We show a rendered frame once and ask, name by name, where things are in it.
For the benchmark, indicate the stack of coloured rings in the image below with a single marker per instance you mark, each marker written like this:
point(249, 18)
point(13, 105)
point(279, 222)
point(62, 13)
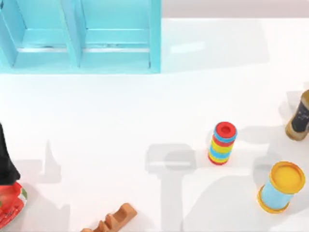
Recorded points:
point(222, 145)

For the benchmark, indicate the brown wooden stand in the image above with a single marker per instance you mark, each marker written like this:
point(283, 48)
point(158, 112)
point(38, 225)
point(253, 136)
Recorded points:
point(116, 218)

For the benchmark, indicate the light blue rack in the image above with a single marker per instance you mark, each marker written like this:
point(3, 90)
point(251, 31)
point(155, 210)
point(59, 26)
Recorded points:
point(72, 36)

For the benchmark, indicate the black and tan bottle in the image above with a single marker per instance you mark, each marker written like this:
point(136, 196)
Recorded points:
point(299, 118)

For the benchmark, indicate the blue and yellow can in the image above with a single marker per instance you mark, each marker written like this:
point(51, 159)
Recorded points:
point(280, 188)

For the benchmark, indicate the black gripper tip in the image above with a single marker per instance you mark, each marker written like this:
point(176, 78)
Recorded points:
point(6, 159)

